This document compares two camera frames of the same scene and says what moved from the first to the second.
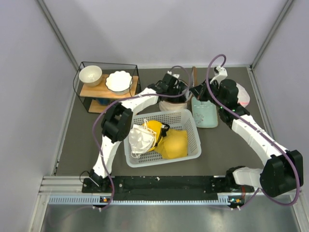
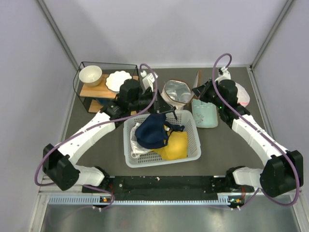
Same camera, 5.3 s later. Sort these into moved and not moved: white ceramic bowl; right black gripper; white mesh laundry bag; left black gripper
Moved: left black gripper
Not moved: right black gripper; white mesh laundry bag; white ceramic bowl
